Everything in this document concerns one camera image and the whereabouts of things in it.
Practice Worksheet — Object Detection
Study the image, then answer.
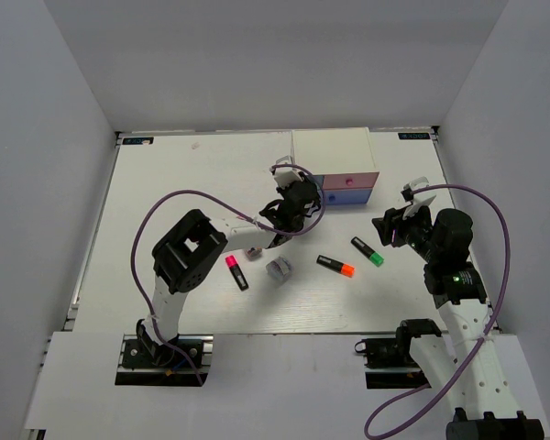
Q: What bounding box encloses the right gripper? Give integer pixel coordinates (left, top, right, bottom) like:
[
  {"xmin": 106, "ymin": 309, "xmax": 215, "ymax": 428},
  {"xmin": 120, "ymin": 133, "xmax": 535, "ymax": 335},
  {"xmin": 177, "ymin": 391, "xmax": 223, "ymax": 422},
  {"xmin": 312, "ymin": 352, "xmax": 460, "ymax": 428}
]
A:
[{"xmin": 372, "ymin": 200, "xmax": 442, "ymax": 263}]

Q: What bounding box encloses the pink drawer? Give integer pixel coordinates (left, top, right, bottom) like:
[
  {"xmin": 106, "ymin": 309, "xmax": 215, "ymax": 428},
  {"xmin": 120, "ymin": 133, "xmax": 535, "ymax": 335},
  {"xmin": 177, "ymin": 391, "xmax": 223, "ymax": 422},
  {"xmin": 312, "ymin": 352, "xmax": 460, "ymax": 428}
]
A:
[{"xmin": 323, "ymin": 171, "xmax": 379, "ymax": 191}]

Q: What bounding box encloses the pink cap marker bottle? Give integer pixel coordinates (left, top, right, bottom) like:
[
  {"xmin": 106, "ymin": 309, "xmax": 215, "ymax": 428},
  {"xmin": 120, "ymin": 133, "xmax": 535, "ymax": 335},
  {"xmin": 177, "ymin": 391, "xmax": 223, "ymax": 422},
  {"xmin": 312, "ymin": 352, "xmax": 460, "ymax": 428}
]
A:
[{"xmin": 265, "ymin": 256, "xmax": 293, "ymax": 283}]

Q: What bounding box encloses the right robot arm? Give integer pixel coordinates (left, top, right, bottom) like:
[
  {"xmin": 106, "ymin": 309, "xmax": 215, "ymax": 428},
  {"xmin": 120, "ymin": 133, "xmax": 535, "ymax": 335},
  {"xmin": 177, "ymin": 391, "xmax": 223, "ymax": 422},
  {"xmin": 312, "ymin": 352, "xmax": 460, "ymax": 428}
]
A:
[{"xmin": 372, "ymin": 206, "xmax": 545, "ymax": 439}]

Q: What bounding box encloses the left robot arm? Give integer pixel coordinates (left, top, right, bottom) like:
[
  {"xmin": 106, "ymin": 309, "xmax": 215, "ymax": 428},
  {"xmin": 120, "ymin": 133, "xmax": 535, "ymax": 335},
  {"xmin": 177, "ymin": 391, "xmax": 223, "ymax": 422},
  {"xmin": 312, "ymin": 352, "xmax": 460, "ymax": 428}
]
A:
[{"xmin": 137, "ymin": 173, "xmax": 322, "ymax": 367}]

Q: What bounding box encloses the green highlighter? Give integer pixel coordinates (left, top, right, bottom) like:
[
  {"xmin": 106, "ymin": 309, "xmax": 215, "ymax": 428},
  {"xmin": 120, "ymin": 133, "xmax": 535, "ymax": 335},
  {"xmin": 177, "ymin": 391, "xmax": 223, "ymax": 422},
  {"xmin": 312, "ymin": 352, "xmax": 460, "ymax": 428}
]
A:
[{"xmin": 350, "ymin": 236, "xmax": 384, "ymax": 267}]

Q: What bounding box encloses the white drawer cabinet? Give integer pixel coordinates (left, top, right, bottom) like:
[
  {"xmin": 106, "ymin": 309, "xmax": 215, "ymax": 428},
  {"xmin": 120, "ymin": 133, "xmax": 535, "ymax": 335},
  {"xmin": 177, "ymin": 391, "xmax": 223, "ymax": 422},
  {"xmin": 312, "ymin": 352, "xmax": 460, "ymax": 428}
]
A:
[{"xmin": 291, "ymin": 127, "xmax": 380, "ymax": 188}]

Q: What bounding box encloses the orange highlighter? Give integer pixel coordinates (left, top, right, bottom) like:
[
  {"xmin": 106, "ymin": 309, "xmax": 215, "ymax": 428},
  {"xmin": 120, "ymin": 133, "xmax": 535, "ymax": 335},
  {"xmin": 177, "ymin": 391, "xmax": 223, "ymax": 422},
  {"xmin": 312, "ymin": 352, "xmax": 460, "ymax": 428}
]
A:
[{"xmin": 316, "ymin": 255, "xmax": 355, "ymax": 278}]

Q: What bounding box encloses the pink highlighter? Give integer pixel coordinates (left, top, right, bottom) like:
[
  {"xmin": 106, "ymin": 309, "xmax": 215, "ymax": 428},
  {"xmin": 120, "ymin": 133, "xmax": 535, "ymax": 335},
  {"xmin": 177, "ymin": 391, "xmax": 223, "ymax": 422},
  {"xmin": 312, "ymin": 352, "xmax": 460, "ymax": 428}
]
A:
[{"xmin": 225, "ymin": 255, "xmax": 248, "ymax": 292}]

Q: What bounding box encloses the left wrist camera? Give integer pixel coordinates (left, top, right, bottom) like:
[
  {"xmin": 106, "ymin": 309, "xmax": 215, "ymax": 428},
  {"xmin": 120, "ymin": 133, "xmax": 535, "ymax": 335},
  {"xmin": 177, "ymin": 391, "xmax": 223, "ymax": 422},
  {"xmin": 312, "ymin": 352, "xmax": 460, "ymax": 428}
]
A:
[{"xmin": 269, "ymin": 156, "xmax": 302, "ymax": 189}]

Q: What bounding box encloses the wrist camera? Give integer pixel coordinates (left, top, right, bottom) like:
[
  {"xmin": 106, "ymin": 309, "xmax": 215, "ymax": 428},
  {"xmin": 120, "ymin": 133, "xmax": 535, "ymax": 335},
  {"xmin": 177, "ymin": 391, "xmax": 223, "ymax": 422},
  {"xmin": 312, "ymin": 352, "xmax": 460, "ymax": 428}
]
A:
[
  {"xmin": 401, "ymin": 177, "xmax": 436, "ymax": 220},
  {"xmin": 269, "ymin": 156, "xmax": 302, "ymax": 189}
]

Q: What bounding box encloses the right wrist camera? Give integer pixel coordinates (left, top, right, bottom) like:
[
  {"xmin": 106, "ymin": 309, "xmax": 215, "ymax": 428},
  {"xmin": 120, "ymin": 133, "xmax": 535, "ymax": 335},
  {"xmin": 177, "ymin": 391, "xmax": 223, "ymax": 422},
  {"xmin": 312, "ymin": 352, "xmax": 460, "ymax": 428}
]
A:
[{"xmin": 401, "ymin": 177, "xmax": 436, "ymax": 220}]

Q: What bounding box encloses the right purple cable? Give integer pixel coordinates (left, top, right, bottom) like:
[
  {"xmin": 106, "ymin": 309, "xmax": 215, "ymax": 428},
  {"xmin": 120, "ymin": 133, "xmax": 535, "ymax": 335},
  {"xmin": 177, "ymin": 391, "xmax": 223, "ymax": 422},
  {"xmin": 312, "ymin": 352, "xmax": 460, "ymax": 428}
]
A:
[{"xmin": 364, "ymin": 183, "xmax": 511, "ymax": 440}]

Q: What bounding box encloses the purple cable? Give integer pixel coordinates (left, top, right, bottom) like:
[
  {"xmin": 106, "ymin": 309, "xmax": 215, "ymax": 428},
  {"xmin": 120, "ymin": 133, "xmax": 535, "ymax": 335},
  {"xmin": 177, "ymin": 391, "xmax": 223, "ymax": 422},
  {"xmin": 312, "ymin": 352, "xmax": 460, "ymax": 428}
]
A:
[
  {"xmin": 131, "ymin": 164, "xmax": 325, "ymax": 386},
  {"xmin": 364, "ymin": 183, "xmax": 511, "ymax": 440}
]

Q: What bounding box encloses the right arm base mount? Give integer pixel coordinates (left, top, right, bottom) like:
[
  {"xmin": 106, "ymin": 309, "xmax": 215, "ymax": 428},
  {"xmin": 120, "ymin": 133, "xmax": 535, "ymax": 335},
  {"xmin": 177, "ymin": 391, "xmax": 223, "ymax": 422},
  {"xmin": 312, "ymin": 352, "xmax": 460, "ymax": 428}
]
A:
[{"xmin": 354, "ymin": 337, "xmax": 429, "ymax": 390}]

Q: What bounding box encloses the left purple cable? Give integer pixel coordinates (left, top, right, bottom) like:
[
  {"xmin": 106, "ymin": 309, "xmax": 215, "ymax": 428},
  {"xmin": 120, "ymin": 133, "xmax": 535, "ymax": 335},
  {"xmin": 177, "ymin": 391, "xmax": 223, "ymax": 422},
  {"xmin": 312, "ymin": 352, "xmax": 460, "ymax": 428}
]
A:
[{"xmin": 131, "ymin": 164, "xmax": 325, "ymax": 386}]

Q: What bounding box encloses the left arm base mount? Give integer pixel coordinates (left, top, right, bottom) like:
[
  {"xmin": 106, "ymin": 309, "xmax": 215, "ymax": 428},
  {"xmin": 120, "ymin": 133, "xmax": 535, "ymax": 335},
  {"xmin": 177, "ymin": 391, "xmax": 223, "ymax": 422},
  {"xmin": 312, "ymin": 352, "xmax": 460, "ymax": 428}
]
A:
[{"xmin": 115, "ymin": 335, "xmax": 214, "ymax": 387}]

